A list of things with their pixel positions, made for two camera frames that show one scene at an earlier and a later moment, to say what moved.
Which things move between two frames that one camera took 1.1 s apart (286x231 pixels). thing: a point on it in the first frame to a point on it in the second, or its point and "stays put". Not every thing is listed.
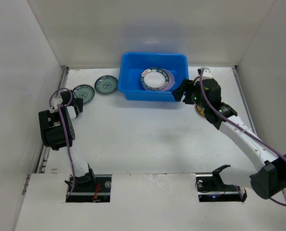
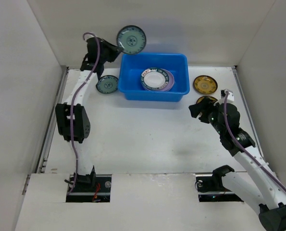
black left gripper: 80,102 to 113,48
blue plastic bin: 133,64 stays put
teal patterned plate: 106,84 stays put
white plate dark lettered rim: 155,79 stays put
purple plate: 169,84 stays put
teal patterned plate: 85,92 to 131,39
